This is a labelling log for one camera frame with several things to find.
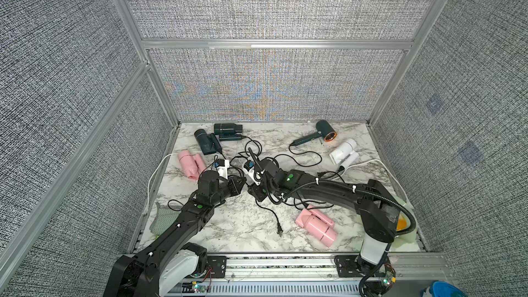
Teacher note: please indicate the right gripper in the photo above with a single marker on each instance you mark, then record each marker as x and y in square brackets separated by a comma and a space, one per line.
[254, 191]

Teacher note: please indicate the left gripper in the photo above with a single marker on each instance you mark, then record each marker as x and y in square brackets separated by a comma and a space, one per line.
[236, 188]

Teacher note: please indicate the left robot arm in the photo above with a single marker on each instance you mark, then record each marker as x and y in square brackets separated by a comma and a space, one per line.
[165, 239]

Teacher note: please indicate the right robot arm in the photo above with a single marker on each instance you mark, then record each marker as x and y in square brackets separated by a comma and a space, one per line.
[383, 217]

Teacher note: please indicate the pink dryer left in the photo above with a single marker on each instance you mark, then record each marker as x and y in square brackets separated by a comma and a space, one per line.
[192, 165]

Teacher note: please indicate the dark green dryer folded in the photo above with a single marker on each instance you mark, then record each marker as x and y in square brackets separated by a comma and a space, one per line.
[208, 142]

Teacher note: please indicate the dark green dryer back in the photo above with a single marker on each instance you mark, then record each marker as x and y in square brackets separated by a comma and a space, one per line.
[228, 131]

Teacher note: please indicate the green dryer copper nozzle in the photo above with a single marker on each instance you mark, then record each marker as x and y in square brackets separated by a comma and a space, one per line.
[323, 130]

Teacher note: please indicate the pink dryer front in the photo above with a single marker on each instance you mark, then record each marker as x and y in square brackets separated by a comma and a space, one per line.
[318, 225]

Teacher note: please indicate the grey green cloth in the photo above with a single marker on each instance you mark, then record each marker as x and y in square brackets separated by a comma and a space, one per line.
[163, 219]

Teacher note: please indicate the white folded hair dryer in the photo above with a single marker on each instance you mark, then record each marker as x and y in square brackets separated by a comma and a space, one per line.
[344, 155]

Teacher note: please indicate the orange bread slice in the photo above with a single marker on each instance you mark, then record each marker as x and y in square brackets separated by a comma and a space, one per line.
[402, 223]

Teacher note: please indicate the green wavy plate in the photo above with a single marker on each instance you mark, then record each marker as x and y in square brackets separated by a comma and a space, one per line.
[410, 237]

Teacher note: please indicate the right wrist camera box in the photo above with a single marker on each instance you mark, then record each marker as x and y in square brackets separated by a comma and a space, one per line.
[249, 170]

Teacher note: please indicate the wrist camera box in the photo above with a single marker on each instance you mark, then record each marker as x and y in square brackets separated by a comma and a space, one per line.
[222, 166]
[249, 170]

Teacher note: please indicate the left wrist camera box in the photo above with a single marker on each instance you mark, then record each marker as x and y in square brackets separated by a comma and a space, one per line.
[222, 166]

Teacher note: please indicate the aluminium front rail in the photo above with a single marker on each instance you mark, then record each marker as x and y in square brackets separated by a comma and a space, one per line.
[187, 264]

